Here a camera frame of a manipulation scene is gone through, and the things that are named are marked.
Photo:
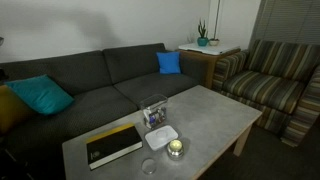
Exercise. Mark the mustard yellow throw pillow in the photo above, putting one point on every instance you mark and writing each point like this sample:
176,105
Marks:
12,110

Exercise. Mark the window blinds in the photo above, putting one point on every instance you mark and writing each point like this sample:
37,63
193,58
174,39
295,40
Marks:
293,21

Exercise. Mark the lit candle in glass jar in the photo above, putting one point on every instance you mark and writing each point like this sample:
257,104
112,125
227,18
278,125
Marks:
175,149

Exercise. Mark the small white plant pot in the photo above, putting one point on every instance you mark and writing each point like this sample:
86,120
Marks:
214,42

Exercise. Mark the white plastic container lid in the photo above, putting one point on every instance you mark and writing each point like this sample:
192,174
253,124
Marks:
160,137

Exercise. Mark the teal throw pillow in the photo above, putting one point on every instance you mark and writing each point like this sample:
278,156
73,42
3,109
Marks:
41,94

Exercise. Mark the clear plastic food container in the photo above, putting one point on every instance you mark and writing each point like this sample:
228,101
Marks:
154,110

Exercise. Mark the black and yellow book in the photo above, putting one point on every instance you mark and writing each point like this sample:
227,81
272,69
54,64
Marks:
113,144

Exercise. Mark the wooden side table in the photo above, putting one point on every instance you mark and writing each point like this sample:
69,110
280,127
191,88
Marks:
210,54

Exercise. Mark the striped fabric armchair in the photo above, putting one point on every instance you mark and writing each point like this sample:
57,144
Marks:
280,79

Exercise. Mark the blue throw pillow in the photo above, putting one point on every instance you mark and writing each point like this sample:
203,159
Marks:
169,62

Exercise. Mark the succulent in teal pot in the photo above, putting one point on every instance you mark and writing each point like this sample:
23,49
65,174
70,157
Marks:
202,40

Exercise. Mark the grey top coffee table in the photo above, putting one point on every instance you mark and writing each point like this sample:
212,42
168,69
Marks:
207,122

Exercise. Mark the dark grey fabric sofa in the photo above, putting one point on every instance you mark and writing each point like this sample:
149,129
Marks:
105,84

